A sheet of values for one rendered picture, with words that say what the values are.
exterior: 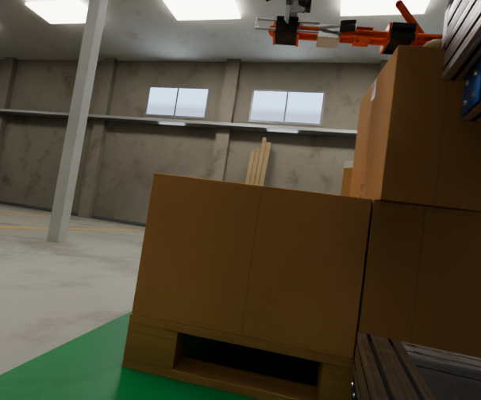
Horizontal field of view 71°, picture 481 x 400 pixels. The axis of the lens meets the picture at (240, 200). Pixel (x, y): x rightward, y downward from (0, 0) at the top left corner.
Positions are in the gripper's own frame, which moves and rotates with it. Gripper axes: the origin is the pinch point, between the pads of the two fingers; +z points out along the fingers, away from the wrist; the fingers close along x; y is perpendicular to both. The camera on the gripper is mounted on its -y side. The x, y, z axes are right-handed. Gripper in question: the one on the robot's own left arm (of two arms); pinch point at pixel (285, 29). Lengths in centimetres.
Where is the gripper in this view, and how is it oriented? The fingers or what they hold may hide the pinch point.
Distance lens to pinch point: 123.9
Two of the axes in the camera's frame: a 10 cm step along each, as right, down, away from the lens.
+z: -1.4, 9.9, -0.6
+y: 9.8, 1.4, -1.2
